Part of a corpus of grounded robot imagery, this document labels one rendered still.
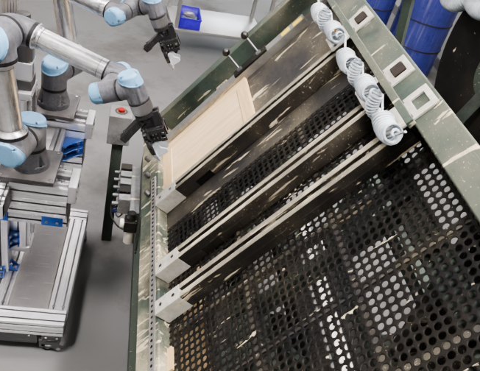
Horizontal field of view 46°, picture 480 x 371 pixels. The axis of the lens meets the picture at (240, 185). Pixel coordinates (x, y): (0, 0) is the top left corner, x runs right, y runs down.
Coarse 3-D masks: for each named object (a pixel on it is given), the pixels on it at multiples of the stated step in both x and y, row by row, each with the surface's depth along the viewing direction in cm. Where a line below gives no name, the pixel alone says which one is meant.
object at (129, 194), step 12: (132, 168) 289; (120, 180) 279; (132, 180) 285; (120, 192) 273; (132, 192) 278; (120, 204) 270; (132, 204) 271; (120, 216) 278; (132, 216) 258; (120, 228) 274; (132, 228) 261; (132, 240) 267
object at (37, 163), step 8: (32, 152) 222; (40, 152) 224; (32, 160) 224; (40, 160) 226; (48, 160) 230; (16, 168) 225; (24, 168) 224; (32, 168) 225; (40, 168) 227; (48, 168) 231
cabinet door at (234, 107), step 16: (240, 80) 268; (224, 96) 270; (240, 96) 258; (208, 112) 273; (224, 112) 262; (240, 112) 251; (192, 128) 276; (208, 128) 264; (224, 128) 253; (176, 144) 279; (192, 144) 266; (208, 144) 255; (176, 160) 269; (192, 160) 257; (176, 176) 260
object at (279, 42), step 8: (296, 24) 254; (304, 24) 254; (280, 32) 261; (288, 32) 256; (296, 32) 256; (272, 40) 262; (280, 40) 258; (288, 40) 258; (272, 48) 260; (280, 48) 260; (264, 56) 262; (256, 64) 264; (248, 72) 266; (232, 80) 269; (224, 88) 270; (216, 96) 272; (208, 104) 274; (192, 112) 281; (200, 112) 277; (184, 120) 282; (192, 120) 279; (176, 128) 284; (184, 128) 281; (168, 136) 285; (176, 136) 284
